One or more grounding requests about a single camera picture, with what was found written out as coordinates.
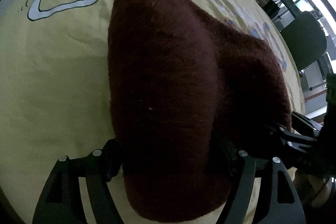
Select dark red knitted garment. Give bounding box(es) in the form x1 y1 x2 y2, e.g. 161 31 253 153
108 0 291 223

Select yellow cartoon print bedsheet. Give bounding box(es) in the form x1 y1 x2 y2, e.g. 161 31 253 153
1 0 305 223

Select dark green office chair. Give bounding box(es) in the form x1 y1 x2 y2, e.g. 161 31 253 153
280 11 327 71

